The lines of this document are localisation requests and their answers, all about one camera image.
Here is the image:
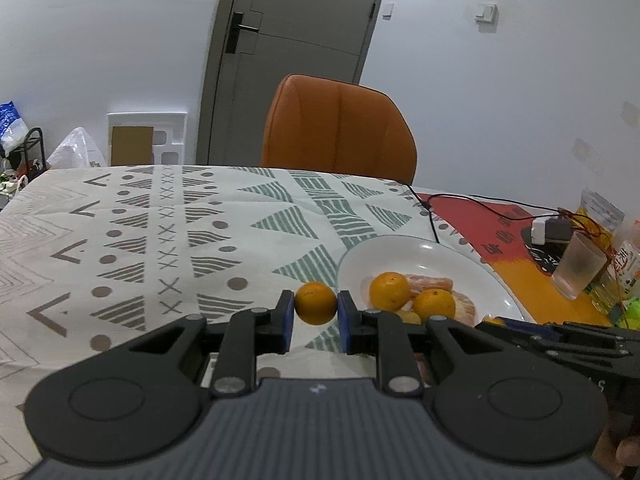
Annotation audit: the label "green ball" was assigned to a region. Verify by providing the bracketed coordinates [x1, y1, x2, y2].
[619, 297, 640, 331]

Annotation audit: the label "brown cardboard sheet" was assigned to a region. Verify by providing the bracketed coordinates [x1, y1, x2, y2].
[110, 125, 155, 166]

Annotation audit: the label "large orange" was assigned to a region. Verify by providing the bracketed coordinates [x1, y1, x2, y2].
[368, 271, 412, 312]

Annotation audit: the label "white plastic bag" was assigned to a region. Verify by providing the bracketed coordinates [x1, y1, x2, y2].
[45, 127, 107, 170]

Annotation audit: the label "grey door with lock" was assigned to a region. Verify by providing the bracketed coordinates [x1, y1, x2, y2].
[194, 0, 394, 166]

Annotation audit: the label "peeled pale citrus segment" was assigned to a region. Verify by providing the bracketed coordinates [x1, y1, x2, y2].
[452, 292, 479, 327]

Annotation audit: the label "orange citrus segments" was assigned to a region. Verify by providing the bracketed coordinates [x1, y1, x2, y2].
[404, 273, 455, 295]

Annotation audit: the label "person's right hand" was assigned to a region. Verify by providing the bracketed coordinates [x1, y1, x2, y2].
[594, 411, 640, 479]

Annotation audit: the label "grey power adapter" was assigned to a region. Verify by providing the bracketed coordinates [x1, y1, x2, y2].
[545, 217, 576, 246]

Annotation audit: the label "patterned white tablecloth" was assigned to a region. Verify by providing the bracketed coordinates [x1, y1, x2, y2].
[0, 162, 526, 480]

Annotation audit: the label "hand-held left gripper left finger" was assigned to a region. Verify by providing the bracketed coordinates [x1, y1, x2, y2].
[127, 290, 296, 397]

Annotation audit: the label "bottle with white label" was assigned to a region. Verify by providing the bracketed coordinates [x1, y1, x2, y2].
[607, 224, 640, 301]

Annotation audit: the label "small orange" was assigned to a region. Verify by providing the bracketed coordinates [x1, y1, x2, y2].
[411, 288, 457, 322]
[293, 281, 339, 326]

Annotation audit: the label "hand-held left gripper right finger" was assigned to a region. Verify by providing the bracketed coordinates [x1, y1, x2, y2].
[337, 289, 501, 396]

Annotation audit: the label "white charger plug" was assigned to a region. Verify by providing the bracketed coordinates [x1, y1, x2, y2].
[529, 216, 551, 246]

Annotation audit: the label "red table mat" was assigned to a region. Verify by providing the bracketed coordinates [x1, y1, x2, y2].
[414, 190, 640, 329]

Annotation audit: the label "clear plastic cup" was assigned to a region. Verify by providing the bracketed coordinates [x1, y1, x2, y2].
[551, 232, 609, 301]

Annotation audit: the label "orange leather chair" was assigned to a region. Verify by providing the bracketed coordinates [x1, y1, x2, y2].
[260, 73, 419, 186]

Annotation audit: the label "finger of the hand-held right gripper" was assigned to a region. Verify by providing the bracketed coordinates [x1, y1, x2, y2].
[474, 317, 640, 344]
[529, 339, 640, 362]

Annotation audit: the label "yellow clear packet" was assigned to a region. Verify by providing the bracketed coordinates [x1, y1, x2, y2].
[574, 188, 626, 241]

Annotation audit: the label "white foam packaging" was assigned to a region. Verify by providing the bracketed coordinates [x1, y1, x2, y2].
[106, 111, 189, 167]

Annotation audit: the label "white plate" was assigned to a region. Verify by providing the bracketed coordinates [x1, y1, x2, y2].
[335, 235, 526, 329]

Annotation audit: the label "black metal rack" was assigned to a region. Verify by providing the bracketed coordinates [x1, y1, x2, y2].
[0, 128, 46, 196]

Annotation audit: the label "black door lock handle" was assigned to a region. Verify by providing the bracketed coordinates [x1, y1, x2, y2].
[224, 11, 262, 55]

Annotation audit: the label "black cable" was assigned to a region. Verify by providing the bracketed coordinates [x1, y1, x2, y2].
[399, 182, 566, 246]

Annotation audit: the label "blue and white bag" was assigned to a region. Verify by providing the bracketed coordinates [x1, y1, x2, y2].
[0, 101, 31, 159]

